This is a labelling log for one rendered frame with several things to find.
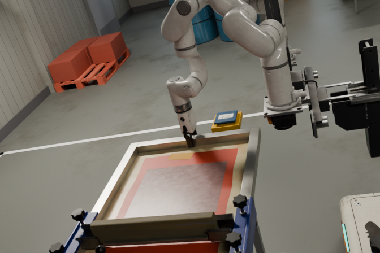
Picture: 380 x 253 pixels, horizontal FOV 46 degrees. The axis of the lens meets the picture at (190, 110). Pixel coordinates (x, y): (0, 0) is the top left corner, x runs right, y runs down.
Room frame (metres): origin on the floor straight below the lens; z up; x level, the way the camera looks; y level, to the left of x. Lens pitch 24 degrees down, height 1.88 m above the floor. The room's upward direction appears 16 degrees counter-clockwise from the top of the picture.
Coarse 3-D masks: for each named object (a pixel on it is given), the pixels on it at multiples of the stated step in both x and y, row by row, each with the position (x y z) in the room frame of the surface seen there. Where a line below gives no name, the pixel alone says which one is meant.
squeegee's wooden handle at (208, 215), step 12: (156, 216) 1.12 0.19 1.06; (168, 216) 1.10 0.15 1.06; (180, 216) 1.09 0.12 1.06; (192, 216) 1.07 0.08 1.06; (204, 216) 1.05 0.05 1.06; (96, 228) 1.16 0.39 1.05; (108, 228) 1.15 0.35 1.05; (120, 228) 1.14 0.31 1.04; (132, 228) 1.12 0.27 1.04; (144, 228) 1.11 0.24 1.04; (156, 228) 1.10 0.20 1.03; (168, 228) 1.09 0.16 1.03; (180, 228) 1.07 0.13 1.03; (192, 228) 1.06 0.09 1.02; (204, 228) 1.05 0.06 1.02; (216, 228) 1.04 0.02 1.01; (108, 240) 1.16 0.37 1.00
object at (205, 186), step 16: (192, 160) 1.55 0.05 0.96; (208, 160) 1.52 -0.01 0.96; (224, 160) 1.49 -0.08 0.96; (192, 176) 1.44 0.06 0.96; (208, 176) 1.41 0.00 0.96; (224, 176) 1.38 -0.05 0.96; (176, 192) 1.37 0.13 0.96; (192, 192) 1.34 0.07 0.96; (208, 192) 1.31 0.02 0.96; (224, 192) 1.29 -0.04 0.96; (176, 208) 1.27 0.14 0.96; (192, 208) 1.25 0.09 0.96; (208, 208) 1.22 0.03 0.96; (224, 208) 1.20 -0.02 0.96
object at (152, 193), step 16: (144, 160) 1.67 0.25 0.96; (160, 160) 1.63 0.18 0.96; (176, 160) 1.59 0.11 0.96; (144, 176) 1.54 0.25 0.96; (160, 176) 1.51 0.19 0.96; (176, 176) 1.47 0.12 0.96; (128, 192) 1.46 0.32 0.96; (144, 192) 1.43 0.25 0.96; (160, 192) 1.40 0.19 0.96; (128, 208) 1.36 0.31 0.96; (144, 208) 1.33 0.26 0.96; (160, 208) 1.30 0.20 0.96
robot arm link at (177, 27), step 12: (180, 0) 1.51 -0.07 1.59; (192, 0) 1.50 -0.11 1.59; (168, 12) 1.55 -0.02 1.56; (180, 12) 1.51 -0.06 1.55; (192, 12) 1.49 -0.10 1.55; (168, 24) 1.54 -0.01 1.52; (180, 24) 1.52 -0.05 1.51; (168, 36) 1.55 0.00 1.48; (180, 36) 1.54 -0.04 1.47; (192, 36) 1.61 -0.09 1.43; (180, 48) 1.60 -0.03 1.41
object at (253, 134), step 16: (256, 128) 1.60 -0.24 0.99; (144, 144) 1.75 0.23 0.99; (160, 144) 1.71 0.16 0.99; (176, 144) 1.69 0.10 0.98; (208, 144) 1.64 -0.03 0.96; (256, 144) 1.48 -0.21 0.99; (128, 160) 1.65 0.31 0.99; (256, 160) 1.39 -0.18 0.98; (112, 176) 1.55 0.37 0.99; (256, 176) 1.32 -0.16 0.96; (112, 192) 1.45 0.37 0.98; (240, 192) 1.21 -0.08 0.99; (96, 208) 1.36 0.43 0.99
